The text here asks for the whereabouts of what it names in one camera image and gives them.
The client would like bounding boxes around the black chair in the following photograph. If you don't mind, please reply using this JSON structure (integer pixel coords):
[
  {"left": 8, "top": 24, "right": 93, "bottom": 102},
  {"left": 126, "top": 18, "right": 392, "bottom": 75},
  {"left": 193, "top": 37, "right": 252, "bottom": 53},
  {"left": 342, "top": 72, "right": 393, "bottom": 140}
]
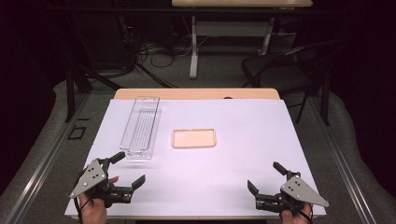
[{"left": 241, "top": 40, "right": 344, "bottom": 125}]

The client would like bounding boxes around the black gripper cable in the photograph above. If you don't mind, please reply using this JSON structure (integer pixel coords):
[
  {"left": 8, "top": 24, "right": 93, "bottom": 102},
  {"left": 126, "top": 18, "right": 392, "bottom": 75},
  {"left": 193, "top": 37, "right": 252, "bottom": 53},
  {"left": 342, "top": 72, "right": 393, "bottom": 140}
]
[
  {"left": 73, "top": 169, "right": 94, "bottom": 223},
  {"left": 292, "top": 204, "right": 314, "bottom": 224}
]

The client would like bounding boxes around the bundle of floor cables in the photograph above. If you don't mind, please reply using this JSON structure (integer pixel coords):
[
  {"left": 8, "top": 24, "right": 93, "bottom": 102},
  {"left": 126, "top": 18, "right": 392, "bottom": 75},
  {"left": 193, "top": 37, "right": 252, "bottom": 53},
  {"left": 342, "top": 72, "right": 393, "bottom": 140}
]
[{"left": 136, "top": 38, "right": 195, "bottom": 69}]

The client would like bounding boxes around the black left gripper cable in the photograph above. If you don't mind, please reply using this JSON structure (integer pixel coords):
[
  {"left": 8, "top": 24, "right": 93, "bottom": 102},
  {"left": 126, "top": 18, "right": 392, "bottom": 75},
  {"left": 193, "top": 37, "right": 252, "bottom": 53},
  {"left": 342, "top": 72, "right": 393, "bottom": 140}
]
[{"left": 73, "top": 169, "right": 94, "bottom": 223}]

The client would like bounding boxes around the white desk with metal legs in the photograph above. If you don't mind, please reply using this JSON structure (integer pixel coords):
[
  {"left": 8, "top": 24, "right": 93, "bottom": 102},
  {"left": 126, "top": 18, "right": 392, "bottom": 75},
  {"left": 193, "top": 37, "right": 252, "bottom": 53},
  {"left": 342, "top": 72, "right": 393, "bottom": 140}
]
[{"left": 171, "top": 0, "right": 314, "bottom": 79}]

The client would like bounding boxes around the person's right hand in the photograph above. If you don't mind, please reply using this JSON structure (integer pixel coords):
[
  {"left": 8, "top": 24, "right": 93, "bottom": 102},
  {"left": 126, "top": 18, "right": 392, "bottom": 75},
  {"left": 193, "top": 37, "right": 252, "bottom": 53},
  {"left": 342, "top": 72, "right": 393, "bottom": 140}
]
[{"left": 279, "top": 203, "right": 314, "bottom": 224}]

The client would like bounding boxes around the metal floor rail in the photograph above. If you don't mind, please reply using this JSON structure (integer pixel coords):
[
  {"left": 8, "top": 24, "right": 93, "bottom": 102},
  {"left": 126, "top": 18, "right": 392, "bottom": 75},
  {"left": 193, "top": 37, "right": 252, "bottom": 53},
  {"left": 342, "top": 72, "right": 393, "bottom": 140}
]
[
  {"left": 309, "top": 96, "right": 379, "bottom": 224},
  {"left": 0, "top": 92, "right": 92, "bottom": 224}
]

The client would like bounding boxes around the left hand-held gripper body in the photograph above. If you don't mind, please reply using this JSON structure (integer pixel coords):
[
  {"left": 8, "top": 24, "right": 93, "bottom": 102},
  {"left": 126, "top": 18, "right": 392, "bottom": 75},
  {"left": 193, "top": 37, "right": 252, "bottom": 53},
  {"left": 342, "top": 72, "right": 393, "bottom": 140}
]
[{"left": 68, "top": 157, "right": 134, "bottom": 209}]

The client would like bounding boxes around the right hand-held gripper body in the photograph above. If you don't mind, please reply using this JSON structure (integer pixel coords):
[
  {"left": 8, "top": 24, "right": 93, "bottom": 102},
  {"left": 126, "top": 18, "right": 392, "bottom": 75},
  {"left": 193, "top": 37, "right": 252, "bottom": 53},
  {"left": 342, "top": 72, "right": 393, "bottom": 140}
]
[{"left": 255, "top": 170, "right": 330, "bottom": 216}]

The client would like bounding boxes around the beige phone case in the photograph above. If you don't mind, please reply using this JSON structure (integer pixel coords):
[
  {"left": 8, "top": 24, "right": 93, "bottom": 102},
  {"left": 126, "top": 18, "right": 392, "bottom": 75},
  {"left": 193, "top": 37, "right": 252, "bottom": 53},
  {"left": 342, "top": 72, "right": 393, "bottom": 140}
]
[{"left": 171, "top": 128, "right": 218, "bottom": 149}]

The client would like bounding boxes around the black metal stand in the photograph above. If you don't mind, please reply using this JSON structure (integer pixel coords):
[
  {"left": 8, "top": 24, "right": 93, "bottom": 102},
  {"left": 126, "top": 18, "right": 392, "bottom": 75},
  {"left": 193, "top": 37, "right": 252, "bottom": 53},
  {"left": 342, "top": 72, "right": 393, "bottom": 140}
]
[{"left": 64, "top": 15, "right": 125, "bottom": 124}]

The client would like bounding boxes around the clear plastic container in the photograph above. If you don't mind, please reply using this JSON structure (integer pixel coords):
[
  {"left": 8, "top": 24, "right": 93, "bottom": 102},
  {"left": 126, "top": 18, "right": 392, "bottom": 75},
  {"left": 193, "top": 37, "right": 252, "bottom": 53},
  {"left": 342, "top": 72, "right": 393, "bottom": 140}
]
[{"left": 120, "top": 96, "right": 163, "bottom": 161}]

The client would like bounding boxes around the person's left hand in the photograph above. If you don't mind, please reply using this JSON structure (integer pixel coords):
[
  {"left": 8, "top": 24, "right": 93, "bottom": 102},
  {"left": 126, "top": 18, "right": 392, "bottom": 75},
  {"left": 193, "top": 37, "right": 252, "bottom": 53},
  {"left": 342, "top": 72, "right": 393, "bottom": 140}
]
[{"left": 78, "top": 175, "right": 120, "bottom": 224}]

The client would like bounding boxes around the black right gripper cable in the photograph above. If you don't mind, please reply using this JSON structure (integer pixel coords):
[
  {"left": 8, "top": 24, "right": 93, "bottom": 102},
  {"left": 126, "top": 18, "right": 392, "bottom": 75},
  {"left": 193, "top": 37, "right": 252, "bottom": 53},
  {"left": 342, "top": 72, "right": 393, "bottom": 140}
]
[{"left": 292, "top": 204, "right": 314, "bottom": 224}]

